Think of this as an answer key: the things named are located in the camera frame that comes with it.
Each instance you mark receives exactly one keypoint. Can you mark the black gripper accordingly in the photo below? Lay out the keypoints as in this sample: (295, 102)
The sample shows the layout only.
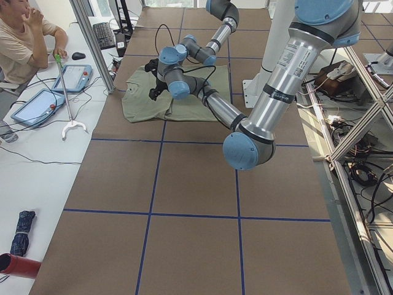
(159, 84)

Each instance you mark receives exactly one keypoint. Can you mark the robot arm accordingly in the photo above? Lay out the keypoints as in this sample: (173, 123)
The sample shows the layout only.
(206, 55)
(316, 26)

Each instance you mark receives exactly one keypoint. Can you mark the blue teach pendant far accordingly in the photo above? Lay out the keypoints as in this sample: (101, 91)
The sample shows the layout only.
(76, 77)

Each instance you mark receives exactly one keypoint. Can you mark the blue teach pendant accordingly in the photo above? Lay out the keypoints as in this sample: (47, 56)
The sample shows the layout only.
(76, 77)
(39, 108)

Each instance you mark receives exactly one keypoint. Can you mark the black keyboard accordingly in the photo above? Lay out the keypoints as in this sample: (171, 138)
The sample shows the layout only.
(104, 35)

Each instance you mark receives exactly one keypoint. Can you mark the black computer mouse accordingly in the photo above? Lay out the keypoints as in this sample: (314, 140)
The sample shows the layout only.
(78, 56)

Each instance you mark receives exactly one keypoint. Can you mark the blue teach pendant near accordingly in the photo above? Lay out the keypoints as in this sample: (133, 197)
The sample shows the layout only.
(39, 108)

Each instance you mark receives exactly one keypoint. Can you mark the seated person beige shirt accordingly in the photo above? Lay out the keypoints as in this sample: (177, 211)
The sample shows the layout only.
(23, 48)

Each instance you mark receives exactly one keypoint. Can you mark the folded dark blue umbrella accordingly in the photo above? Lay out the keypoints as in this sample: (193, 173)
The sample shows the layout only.
(20, 241)

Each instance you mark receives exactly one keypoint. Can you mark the red cylinder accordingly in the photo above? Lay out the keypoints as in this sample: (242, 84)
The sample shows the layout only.
(19, 266)

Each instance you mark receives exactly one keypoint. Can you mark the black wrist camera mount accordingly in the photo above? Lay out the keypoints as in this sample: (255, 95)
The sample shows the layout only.
(152, 66)

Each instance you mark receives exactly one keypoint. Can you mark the brown box with cables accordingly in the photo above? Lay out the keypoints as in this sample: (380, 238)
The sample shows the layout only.
(336, 78)

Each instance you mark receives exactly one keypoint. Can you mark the aluminium frame truss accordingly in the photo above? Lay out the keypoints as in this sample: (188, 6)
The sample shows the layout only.
(379, 108)

